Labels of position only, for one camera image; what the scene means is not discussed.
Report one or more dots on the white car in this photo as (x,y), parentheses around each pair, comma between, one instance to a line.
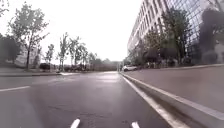
(129,68)

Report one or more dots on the grey asphalt road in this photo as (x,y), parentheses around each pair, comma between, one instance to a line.
(93,100)

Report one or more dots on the white painted line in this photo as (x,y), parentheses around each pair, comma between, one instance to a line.
(150,101)

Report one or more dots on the large grey building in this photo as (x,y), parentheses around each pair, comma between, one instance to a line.
(150,16)

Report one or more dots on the robot's own part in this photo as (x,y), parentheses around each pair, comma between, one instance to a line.
(135,125)
(75,123)

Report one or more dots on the dark car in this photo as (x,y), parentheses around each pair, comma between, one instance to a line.
(45,66)

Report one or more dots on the group of green trees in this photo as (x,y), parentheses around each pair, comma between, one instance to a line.
(173,33)

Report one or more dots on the grey pavement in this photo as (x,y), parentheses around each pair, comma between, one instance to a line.
(20,74)
(186,83)

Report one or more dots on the grey kerb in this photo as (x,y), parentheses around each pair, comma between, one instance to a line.
(186,106)

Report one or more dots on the pale building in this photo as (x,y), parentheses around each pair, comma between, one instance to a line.
(21,58)

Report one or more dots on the row of trees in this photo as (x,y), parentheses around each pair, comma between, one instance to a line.
(28,26)

